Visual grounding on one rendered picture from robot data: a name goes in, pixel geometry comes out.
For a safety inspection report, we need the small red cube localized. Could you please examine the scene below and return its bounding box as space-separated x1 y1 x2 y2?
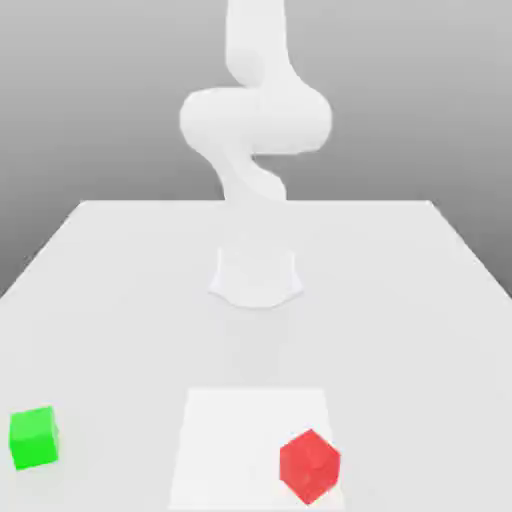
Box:
278 428 342 506

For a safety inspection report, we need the small green cube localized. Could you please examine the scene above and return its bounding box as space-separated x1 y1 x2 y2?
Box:
8 405 60 472

